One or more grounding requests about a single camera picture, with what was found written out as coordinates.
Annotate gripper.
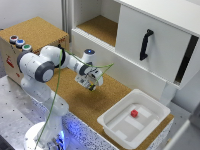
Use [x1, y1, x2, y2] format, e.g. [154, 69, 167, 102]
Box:
[75, 66, 105, 90]

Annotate black door handle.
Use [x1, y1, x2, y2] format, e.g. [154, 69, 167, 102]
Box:
[139, 28, 155, 62]

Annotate white sliding door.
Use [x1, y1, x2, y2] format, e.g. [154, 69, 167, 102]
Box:
[114, 3, 195, 84]

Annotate blue button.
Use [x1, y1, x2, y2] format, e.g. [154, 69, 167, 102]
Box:
[15, 38, 26, 48]

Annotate green button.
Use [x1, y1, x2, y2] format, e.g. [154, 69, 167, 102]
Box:
[21, 43, 33, 53]

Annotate white plastic box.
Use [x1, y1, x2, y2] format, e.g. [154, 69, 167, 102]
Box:
[96, 88, 172, 150]

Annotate green cable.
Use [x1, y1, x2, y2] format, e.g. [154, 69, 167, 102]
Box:
[33, 47, 115, 150]

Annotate white cabinet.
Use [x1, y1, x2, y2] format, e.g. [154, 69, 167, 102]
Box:
[70, 0, 200, 108]

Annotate red button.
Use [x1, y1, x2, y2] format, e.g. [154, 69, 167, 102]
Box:
[9, 35, 19, 44]

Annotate pink block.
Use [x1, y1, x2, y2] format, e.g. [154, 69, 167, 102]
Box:
[130, 109, 139, 118]

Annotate yellow block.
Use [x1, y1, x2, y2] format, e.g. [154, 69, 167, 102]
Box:
[89, 84, 97, 92]

